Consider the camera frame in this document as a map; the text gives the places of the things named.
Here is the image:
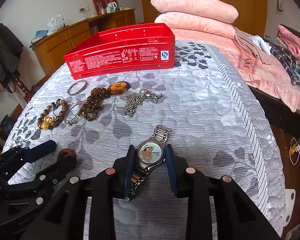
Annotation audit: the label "red picture frame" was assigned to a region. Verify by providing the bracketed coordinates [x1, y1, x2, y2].
[93, 0, 118, 15]

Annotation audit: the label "grey leaf-pattern quilted cover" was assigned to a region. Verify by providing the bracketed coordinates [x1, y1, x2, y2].
[4, 41, 286, 239]

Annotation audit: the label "wall switch box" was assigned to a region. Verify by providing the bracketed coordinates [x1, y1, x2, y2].
[277, 1, 284, 12]

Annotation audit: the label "white plastic bag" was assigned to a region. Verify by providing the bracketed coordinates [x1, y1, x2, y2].
[46, 14, 65, 35]

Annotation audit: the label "upper pink folded quilt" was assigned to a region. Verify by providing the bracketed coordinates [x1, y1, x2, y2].
[151, 0, 239, 24]

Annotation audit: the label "hanging dark clothes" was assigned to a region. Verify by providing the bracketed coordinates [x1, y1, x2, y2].
[0, 23, 24, 93]

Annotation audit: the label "red tin box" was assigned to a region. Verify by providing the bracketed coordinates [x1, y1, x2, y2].
[64, 23, 175, 80]

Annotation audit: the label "wooden coat rack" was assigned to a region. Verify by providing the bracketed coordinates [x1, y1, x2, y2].
[12, 70, 33, 102]

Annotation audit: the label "wooden sideboard cabinet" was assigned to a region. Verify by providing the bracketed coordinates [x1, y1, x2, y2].
[31, 9, 136, 77]

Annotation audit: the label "white cloth on bed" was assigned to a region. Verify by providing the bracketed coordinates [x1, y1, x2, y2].
[250, 35, 271, 55]

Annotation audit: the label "brown wooden bead bracelet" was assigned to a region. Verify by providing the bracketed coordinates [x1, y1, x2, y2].
[37, 99, 69, 131]

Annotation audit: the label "lower pink folded quilt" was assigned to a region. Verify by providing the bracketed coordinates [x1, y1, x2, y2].
[154, 12, 236, 40]

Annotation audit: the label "plaid folded clothes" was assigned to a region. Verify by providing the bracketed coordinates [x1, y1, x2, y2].
[270, 45, 300, 87]

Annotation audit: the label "light blue kettle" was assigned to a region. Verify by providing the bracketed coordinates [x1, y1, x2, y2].
[107, 0, 117, 12]

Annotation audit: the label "pink folded quilt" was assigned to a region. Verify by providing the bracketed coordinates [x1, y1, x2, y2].
[151, 0, 239, 24]
[154, 12, 236, 40]

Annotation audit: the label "pink bedspread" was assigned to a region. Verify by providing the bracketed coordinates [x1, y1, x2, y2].
[172, 28, 300, 112]

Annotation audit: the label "silver chain necklace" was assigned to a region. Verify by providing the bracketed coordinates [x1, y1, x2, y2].
[123, 88, 163, 118]

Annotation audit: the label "pink folded clothes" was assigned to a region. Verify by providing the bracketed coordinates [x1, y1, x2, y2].
[278, 25, 300, 61]

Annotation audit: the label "silver wrist watch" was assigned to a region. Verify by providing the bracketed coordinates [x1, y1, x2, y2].
[125, 125, 172, 202]

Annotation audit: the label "amber bead necklace with pendant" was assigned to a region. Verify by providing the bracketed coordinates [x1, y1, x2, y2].
[78, 80, 131, 122]

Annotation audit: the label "silver bangle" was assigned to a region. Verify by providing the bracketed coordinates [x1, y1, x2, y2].
[67, 80, 88, 96]
[64, 101, 85, 126]

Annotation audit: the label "blue folded cloth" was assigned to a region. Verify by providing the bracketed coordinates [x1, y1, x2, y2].
[29, 30, 49, 48]

